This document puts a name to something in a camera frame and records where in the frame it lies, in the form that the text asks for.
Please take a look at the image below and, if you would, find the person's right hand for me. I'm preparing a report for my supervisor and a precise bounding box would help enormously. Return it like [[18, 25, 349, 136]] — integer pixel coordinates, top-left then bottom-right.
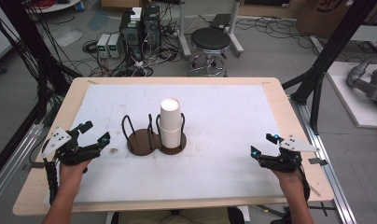
[[270, 169, 305, 191]]

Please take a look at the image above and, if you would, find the black metal frame post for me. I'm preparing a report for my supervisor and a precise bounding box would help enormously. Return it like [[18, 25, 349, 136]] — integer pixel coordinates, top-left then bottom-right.
[[281, 0, 377, 135]]

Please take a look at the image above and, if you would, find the black flat device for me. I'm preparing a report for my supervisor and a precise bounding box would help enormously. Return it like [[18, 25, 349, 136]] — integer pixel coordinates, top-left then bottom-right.
[[209, 13, 232, 30]]

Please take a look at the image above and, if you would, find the grey power supply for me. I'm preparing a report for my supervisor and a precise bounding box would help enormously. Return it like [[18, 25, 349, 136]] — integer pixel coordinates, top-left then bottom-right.
[[107, 32, 124, 60], [95, 33, 112, 60]]

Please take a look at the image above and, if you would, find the black sleeved cable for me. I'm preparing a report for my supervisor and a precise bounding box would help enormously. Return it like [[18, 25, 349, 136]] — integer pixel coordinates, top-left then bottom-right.
[[42, 158, 61, 207]]

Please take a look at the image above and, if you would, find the white paper cup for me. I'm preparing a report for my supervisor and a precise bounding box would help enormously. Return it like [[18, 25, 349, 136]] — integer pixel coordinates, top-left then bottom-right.
[[160, 97, 183, 130]]

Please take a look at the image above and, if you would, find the tangle of floor cables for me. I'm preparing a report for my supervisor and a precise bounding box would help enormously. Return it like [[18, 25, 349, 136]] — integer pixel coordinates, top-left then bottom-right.
[[81, 18, 186, 78]]

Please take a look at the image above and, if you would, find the person's left hand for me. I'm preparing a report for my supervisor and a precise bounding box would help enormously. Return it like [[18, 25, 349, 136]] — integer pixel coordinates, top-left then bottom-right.
[[58, 160, 91, 189]]

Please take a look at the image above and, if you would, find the black metal frame with cables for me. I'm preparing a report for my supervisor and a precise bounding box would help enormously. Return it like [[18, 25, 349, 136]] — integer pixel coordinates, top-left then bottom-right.
[[0, 0, 83, 183]]

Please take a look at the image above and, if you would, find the black computer tower green label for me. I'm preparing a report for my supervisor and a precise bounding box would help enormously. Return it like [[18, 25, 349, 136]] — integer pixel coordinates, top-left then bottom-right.
[[119, 7, 145, 61]]

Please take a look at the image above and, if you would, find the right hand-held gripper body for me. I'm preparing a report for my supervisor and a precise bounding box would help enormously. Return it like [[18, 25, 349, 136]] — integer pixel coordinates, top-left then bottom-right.
[[259, 134, 321, 174]]

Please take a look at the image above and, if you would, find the round white table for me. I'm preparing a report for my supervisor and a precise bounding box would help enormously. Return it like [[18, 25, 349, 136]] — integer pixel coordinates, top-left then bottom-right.
[[24, 0, 82, 14]]

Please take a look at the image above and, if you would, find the stack of white cups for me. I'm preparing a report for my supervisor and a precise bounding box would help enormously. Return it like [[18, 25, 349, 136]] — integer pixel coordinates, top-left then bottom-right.
[[160, 125, 184, 149]]

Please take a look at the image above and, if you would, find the brown cup holder rack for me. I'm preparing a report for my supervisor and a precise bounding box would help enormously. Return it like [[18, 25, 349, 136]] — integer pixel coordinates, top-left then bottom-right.
[[120, 112, 188, 157]]

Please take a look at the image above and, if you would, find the white table mat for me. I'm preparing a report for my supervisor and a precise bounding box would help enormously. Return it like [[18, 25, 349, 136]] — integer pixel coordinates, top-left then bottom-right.
[[43, 83, 286, 206]]

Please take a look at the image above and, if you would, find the white platform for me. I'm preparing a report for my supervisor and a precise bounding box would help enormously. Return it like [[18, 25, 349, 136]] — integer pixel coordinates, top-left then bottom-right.
[[326, 60, 377, 130]]

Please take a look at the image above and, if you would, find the white box on tower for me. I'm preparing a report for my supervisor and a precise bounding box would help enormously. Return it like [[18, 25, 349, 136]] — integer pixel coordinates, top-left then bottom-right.
[[130, 7, 144, 22]]

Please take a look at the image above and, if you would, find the black round stool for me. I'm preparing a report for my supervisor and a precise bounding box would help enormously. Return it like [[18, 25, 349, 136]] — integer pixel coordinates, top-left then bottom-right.
[[187, 26, 232, 78]]

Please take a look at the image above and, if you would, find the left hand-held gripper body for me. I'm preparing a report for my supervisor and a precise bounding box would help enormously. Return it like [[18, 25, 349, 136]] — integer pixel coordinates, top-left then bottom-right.
[[41, 125, 103, 167]]

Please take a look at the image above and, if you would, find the small brown cardboard box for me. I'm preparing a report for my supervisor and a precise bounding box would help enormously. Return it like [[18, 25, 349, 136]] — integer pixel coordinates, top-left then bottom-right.
[[100, 0, 147, 9]]

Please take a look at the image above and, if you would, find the aluminium rail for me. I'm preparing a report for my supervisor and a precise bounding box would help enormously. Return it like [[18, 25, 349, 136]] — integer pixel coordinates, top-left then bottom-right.
[[289, 95, 359, 224], [0, 121, 45, 209]]

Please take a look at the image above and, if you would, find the large brown cardboard box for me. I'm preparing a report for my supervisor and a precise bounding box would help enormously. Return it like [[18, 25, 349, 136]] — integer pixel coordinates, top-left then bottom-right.
[[296, 0, 377, 39]]

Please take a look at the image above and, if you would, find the black tape strip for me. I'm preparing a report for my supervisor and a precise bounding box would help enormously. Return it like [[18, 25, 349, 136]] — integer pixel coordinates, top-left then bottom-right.
[[21, 161, 47, 172], [307, 157, 329, 167]]

